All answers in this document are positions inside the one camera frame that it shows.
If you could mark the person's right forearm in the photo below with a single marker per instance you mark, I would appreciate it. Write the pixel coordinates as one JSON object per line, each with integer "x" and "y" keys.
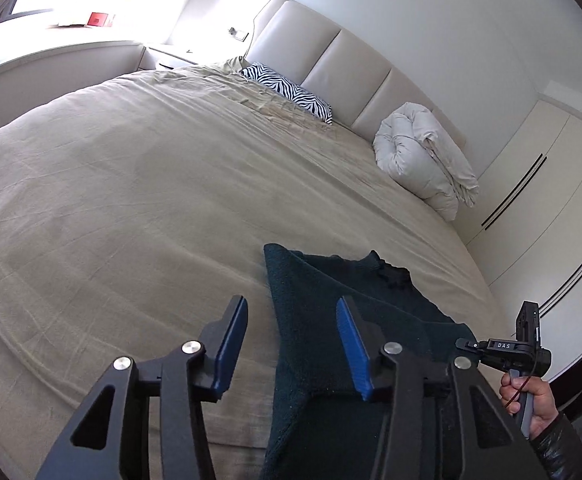
{"x": 566, "y": 452}

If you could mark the wall socket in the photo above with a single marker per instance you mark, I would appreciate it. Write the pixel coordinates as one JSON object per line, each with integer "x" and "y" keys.
{"x": 238, "y": 34}

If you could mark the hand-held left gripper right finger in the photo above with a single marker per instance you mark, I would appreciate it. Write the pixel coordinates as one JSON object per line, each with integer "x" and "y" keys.
{"x": 353, "y": 350}

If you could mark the cream padded headboard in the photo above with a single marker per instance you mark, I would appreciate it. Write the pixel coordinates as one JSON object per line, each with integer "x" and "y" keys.
{"x": 341, "y": 60}

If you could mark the bed with beige cover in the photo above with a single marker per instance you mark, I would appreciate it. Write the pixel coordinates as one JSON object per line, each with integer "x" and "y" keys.
{"x": 121, "y": 185}

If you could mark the red box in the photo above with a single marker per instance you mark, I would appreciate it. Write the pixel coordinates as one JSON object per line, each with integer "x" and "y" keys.
{"x": 98, "y": 19}

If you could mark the dark green sweater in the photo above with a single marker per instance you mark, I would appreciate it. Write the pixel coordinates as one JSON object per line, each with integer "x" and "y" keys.
{"x": 311, "y": 310}

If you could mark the white wardrobe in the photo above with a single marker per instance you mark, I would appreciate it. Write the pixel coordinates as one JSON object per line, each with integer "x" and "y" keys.
{"x": 546, "y": 160}

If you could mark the zebra striped pillow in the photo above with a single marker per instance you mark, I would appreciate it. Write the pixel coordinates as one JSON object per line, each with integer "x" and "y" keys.
{"x": 286, "y": 87}

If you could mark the person's right hand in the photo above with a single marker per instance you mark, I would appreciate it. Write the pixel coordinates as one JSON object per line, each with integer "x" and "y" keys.
{"x": 543, "y": 400}

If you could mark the white nightstand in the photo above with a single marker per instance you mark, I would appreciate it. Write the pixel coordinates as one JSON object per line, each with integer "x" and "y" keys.
{"x": 171, "y": 55}

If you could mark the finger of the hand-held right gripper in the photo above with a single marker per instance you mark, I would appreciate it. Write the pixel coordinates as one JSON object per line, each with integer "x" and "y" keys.
{"x": 468, "y": 345}

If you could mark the folded white duvet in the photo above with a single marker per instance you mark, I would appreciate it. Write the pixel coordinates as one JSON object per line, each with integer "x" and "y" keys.
{"x": 421, "y": 155}

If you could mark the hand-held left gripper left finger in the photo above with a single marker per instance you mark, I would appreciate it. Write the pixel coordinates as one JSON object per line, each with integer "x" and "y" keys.
{"x": 231, "y": 350}

